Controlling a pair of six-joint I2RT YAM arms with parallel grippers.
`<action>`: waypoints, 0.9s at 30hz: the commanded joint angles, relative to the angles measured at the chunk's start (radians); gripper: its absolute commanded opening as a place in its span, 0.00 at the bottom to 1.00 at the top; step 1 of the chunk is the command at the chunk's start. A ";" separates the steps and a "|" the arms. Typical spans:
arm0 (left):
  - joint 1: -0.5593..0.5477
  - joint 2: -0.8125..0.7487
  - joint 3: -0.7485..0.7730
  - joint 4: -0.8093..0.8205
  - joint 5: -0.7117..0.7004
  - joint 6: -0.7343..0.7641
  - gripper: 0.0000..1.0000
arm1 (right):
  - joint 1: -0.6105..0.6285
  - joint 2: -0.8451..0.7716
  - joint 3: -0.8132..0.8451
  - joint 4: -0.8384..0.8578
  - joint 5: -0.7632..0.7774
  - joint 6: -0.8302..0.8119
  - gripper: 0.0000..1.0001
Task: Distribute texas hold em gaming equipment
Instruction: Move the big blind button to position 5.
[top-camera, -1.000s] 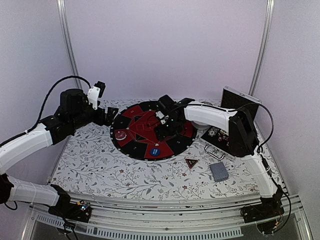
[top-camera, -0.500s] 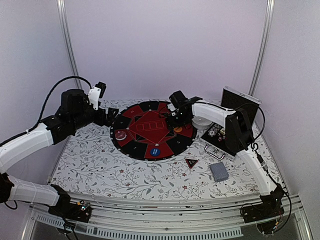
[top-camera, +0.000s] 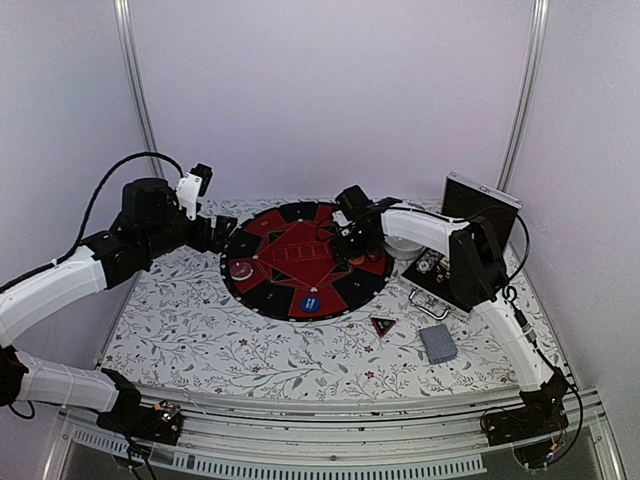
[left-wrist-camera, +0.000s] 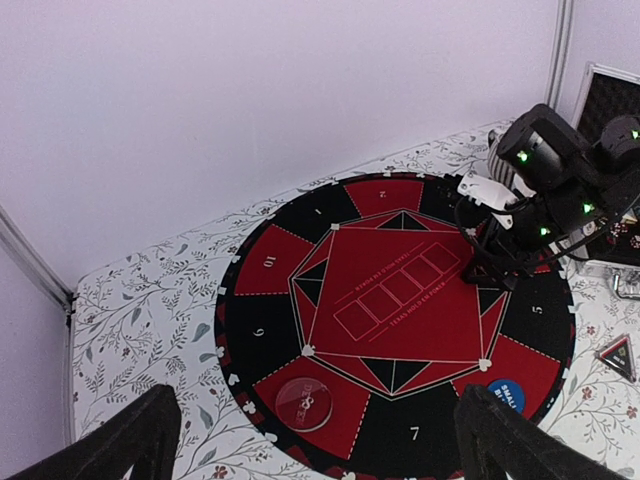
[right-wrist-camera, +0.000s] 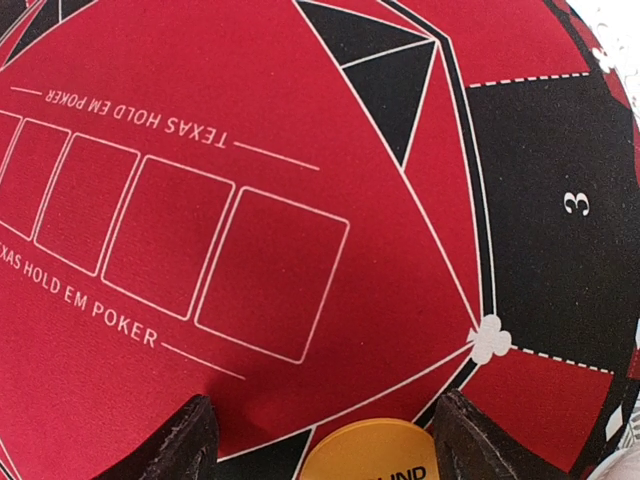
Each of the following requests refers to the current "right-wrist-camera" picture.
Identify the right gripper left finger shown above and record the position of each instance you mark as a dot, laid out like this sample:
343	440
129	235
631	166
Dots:
185	446

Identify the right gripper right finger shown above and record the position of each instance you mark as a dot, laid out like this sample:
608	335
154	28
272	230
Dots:
469	445

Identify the orange big blind button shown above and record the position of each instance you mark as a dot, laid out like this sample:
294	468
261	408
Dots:
380	448

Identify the round red black poker mat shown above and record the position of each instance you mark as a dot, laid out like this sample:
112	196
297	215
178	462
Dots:
314	213

